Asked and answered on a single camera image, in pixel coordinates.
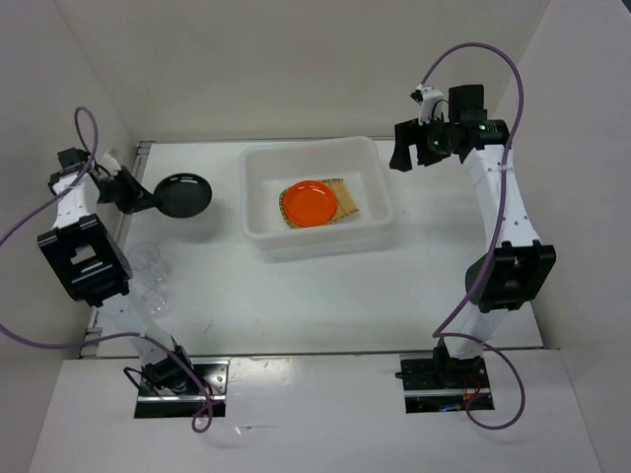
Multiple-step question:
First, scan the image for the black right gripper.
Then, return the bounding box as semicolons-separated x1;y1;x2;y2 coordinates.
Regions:
389;110;458;171

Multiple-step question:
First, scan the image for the black round plate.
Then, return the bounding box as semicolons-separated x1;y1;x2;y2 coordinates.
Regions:
154;172;213;219

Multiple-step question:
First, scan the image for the woven bamboo tray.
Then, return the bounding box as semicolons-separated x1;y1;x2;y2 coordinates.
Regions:
279;178;359;229

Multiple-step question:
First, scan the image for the orange plastic plate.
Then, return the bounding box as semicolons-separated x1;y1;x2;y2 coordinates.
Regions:
281;180;337;228

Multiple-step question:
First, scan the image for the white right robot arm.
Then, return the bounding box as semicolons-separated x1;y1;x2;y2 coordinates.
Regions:
389;85;556;389

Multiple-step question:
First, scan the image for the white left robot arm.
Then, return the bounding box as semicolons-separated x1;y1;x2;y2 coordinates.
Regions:
37;148;212;394

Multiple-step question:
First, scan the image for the translucent white plastic bin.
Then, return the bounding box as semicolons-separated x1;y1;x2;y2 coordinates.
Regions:
240;137;395;261

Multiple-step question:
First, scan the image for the clear plastic cup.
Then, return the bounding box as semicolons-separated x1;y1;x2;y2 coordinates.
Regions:
127;242;170;283
132;285;168;316

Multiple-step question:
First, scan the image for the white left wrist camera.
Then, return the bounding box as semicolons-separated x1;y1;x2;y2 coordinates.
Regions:
100;152;121;175

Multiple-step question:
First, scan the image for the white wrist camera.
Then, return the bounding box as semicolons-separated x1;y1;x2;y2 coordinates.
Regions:
410;84;445;124
100;152;121;175

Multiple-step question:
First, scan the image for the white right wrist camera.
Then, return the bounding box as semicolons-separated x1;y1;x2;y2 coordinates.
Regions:
410;84;445;124

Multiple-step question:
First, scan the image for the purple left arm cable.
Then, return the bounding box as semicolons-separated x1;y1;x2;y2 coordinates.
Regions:
0;107;226;433

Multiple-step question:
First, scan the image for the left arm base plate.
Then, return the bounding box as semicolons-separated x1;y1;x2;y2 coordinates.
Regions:
123;358;230;419

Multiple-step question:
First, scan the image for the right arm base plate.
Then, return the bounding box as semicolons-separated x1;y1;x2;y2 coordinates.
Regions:
394;350;494;414

